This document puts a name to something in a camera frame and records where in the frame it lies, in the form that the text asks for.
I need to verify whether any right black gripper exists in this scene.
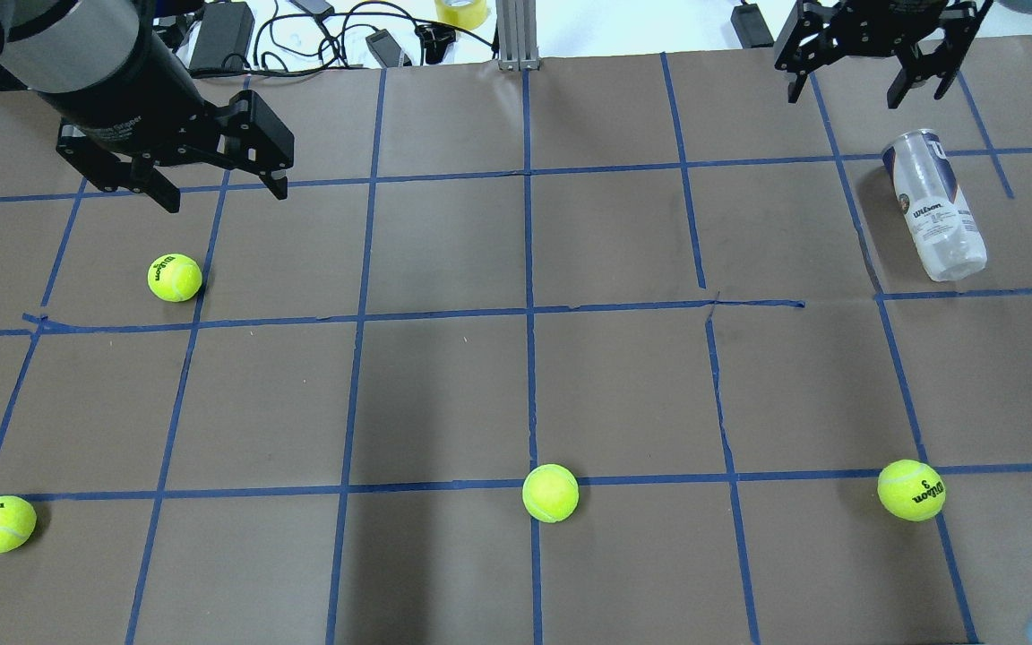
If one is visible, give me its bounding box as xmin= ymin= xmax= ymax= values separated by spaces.
xmin=773 ymin=1 xmax=993 ymax=109

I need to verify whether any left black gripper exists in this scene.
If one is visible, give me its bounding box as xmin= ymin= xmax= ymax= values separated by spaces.
xmin=50 ymin=31 xmax=296 ymax=213

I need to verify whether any clear Wilson tennis ball can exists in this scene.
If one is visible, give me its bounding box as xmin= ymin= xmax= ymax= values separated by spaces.
xmin=881 ymin=128 xmax=988 ymax=282

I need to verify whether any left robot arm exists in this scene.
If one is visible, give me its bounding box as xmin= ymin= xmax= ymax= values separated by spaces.
xmin=0 ymin=1 xmax=295 ymax=213

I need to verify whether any tennis ball near left gripper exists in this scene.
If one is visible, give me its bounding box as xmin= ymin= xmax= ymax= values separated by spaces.
xmin=146 ymin=254 xmax=203 ymax=303

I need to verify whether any tennis ball right front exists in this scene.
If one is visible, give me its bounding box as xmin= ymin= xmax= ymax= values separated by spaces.
xmin=876 ymin=459 xmax=946 ymax=522

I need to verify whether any tennis ball centre front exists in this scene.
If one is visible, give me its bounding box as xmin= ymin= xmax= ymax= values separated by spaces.
xmin=521 ymin=464 xmax=579 ymax=523

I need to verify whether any black power adapter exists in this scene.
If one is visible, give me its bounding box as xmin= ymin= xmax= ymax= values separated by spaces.
xmin=188 ymin=1 xmax=254 ymax=74

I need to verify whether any small black power brick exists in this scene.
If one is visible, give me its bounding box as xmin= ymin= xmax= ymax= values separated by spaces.
xmin=730 ymin=1 xmax=775 ymax=49

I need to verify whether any yellow tape roll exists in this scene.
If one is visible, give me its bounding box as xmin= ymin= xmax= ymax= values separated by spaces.
xmin=434 ymin=0 xmax=490 ymax=31

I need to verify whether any aluminium frame post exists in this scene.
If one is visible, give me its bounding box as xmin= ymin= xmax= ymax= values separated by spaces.
xmin=495 ymin=0 xmax=541 ymax=71

